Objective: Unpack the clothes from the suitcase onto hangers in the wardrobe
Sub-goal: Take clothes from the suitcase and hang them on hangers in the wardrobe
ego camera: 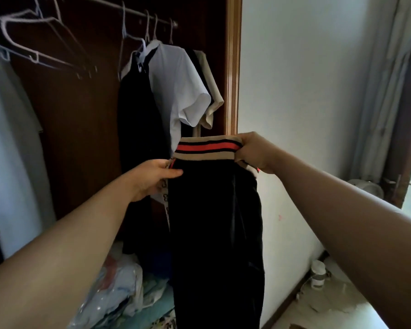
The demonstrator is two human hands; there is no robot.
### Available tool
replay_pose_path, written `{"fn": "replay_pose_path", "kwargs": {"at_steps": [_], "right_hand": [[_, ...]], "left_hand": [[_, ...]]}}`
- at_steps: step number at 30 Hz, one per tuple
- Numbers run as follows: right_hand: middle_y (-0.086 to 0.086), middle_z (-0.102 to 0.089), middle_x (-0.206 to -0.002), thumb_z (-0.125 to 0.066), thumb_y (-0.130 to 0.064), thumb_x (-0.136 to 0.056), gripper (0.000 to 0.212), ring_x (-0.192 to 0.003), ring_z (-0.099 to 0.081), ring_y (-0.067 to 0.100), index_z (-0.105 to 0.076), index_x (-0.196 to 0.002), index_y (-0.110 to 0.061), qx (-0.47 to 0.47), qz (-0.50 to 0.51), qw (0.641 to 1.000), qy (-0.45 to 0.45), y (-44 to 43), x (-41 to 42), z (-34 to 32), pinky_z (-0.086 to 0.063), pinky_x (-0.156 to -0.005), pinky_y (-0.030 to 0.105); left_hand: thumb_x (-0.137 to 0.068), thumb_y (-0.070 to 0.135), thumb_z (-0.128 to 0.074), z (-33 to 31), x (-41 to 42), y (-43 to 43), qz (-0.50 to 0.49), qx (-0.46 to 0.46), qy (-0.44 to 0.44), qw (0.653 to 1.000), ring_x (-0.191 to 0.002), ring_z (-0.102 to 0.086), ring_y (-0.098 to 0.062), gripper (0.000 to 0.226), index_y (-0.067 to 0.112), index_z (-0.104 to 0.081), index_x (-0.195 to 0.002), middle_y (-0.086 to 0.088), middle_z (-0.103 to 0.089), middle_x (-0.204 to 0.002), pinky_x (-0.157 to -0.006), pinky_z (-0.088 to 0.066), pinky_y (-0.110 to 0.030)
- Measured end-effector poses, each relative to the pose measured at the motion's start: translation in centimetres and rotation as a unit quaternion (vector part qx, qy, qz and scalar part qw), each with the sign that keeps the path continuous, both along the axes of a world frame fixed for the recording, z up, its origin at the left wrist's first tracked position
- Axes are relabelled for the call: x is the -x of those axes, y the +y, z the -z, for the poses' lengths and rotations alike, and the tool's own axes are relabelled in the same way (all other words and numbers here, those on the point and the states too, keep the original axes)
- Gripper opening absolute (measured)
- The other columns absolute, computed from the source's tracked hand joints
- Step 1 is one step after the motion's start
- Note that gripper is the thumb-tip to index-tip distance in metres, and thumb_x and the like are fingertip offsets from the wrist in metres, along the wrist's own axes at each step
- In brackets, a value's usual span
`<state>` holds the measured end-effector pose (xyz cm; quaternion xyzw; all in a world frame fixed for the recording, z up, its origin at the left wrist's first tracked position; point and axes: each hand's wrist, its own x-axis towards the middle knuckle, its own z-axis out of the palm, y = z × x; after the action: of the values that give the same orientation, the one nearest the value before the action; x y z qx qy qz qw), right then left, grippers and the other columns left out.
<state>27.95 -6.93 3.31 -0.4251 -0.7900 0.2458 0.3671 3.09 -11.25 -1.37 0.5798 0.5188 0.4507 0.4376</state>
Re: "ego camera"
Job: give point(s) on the person's right hand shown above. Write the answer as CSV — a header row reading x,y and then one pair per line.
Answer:
x,y
258,152

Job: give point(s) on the person's left hand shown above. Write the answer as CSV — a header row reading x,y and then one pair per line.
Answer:
x,y
150,178

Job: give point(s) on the black trousers patterned stripe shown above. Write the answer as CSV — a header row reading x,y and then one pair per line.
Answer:
x,y
215,236

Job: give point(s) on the white polo shirt black trim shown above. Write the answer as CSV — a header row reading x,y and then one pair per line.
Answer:
x,y
181,89

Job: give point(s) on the blue hanger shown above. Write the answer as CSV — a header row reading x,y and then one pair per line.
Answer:
x,y
123,23

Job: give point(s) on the person's left forearm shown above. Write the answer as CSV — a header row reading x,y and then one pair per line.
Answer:
x,y
54,263

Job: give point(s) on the person's right forearm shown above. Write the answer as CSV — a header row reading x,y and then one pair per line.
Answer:
x,y
356,229

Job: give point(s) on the metal closet rod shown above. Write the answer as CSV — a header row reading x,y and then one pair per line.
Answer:
x,y
137,11

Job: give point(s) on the white standing fan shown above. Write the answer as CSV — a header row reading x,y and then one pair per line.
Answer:
x,y
370,188

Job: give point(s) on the teal folded cloth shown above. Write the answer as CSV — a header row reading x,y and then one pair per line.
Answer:
x,y
154,304

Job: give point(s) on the pale curtain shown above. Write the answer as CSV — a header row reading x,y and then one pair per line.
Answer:
x,y
380,99

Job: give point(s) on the small white jar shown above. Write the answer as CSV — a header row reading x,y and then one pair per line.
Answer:
x,y
318,275

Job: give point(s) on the white shirt dark trim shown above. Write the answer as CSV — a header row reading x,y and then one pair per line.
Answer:
x,y
13,167

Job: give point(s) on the panda print fabric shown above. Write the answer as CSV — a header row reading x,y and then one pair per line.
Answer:
x,y
166,320

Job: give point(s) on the dark brown room door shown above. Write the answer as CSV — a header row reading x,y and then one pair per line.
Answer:
x,y
407,133

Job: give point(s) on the row of pastel hangers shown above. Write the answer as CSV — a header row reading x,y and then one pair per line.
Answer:
x,y
5,34

